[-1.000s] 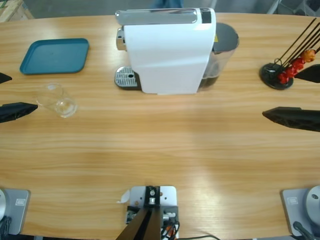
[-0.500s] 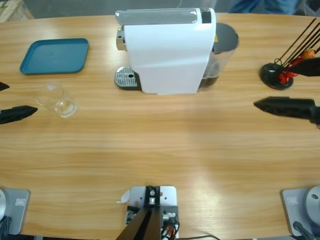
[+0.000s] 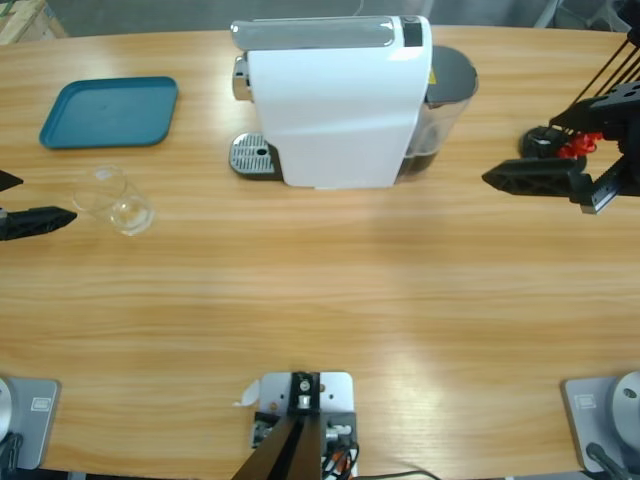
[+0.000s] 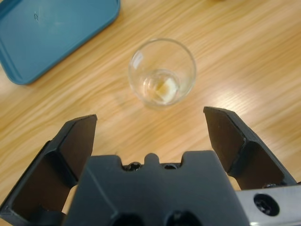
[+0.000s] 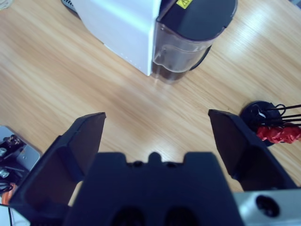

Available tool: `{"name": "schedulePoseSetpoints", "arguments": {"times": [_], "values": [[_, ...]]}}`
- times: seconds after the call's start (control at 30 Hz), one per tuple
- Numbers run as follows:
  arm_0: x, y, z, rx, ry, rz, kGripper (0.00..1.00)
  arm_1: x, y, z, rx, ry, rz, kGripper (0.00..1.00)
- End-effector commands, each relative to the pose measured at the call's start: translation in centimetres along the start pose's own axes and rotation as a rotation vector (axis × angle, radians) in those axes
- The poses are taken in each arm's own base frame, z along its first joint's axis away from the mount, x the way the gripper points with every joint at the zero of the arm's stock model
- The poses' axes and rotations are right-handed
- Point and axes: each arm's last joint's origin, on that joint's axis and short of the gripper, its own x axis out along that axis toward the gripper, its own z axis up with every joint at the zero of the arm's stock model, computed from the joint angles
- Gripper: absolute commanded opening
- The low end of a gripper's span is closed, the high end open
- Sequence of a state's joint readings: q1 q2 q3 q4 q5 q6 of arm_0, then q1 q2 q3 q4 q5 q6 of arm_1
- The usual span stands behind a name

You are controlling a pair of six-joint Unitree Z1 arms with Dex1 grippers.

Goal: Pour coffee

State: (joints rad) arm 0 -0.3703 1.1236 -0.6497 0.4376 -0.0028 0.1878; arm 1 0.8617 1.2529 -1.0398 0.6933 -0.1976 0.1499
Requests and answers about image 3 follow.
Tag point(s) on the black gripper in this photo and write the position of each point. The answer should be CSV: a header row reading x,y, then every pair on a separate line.
x,y
622,175

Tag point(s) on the red foil coffee capsule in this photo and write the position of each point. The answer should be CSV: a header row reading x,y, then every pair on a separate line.
x,y
567,151
589,142

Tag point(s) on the white tape strip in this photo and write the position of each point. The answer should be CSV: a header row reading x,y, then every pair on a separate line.
x,y
248,392

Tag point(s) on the teal plastic tray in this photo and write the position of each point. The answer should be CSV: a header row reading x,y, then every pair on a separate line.
x,y
110,112

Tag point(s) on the white capsule coffee machine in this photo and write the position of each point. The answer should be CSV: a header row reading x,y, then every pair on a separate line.
x,y
340,115

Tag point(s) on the dark camera post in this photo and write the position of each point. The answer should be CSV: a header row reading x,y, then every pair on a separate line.
x,y
295,440

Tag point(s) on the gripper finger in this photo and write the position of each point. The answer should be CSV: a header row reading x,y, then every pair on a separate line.
x,y
35,222
7,181

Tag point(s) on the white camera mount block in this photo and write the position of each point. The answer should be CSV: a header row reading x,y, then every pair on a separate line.
x,y
335,395

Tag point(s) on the black capsule holder stand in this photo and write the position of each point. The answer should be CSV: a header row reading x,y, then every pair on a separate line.
x,y
537,142

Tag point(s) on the clear glass cup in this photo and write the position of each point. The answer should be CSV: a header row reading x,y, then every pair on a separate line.
x,y
112,200

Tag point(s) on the white metal frame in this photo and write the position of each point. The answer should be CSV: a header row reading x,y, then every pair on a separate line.
x,y
547,12

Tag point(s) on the wooden pallet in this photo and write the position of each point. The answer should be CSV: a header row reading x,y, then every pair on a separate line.
x,y
25,17

